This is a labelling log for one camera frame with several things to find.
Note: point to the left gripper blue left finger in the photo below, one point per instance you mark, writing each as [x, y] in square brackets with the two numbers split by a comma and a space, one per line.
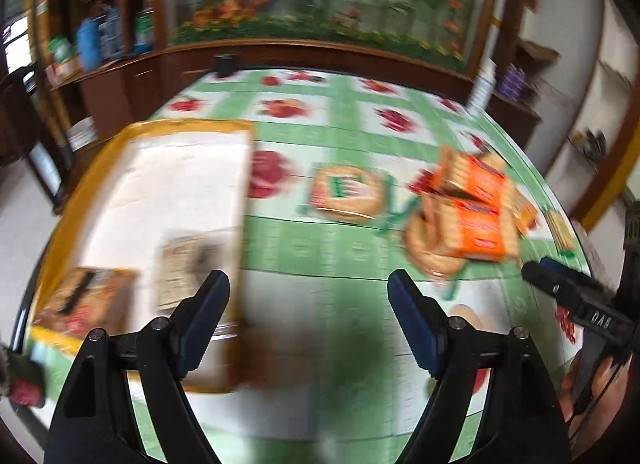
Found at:
[94, 419]

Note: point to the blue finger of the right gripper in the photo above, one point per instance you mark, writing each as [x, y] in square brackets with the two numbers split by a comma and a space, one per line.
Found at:
[568, 273]
[566, 293]

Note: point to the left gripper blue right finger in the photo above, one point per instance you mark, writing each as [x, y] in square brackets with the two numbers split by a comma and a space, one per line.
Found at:
[522, 421]

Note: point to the yellow-orange biscuit pack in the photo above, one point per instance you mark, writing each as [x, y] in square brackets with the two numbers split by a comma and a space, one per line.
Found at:
[524, 214]

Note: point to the orange cracker pack front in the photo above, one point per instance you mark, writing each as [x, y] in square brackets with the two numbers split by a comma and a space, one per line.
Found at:
[468, 229]

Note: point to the orange cracker pack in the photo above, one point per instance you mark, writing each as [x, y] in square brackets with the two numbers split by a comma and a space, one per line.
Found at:
[480, 177]
[468, 229]

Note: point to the cracker pack with black band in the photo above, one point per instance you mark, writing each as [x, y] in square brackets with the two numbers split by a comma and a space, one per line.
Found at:
[88, 298]

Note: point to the clear bag of dark snacks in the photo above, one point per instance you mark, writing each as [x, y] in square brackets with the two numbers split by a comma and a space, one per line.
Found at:
[185, 259]

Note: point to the round cracker pack green label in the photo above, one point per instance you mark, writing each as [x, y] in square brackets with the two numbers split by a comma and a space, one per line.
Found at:
[349, 195]

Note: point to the small yellow green wafer pack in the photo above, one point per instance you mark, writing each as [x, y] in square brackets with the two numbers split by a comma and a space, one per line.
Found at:
[562, 238]

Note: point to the person's right hand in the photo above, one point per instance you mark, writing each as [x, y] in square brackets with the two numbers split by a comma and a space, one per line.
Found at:
[608, 387]

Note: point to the purple bottle left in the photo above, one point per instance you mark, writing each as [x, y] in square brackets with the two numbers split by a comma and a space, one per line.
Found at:
[512, 84]

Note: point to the white spray bottle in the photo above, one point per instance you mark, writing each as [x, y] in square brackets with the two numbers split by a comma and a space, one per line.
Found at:
[482, 89]

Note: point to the green fruit-print tablecloth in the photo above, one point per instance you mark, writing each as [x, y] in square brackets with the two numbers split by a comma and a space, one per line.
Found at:
[311, 366]

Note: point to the yellow tray with white liner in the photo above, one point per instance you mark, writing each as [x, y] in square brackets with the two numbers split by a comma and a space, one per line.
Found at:
[154, 183]

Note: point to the dark wooden chair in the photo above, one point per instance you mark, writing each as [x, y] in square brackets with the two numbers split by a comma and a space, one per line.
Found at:
[21, 120]

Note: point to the wooden sideboard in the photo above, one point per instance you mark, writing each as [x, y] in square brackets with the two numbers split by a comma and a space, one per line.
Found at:
[127, 91]

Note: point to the green snack bag on sideboard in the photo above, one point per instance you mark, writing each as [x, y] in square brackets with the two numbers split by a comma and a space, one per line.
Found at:
[60, 50]

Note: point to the small black box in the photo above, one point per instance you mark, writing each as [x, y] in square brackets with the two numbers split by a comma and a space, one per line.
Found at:
[225, 65]

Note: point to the green-labelled plastic bottle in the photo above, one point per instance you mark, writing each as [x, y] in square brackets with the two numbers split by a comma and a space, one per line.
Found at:
[144, 36]

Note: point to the blue thermos jug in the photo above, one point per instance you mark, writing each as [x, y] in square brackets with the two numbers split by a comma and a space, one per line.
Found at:
[89, 46]

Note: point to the clear water jug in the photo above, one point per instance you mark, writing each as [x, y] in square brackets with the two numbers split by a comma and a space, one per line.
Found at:
[110, 28]

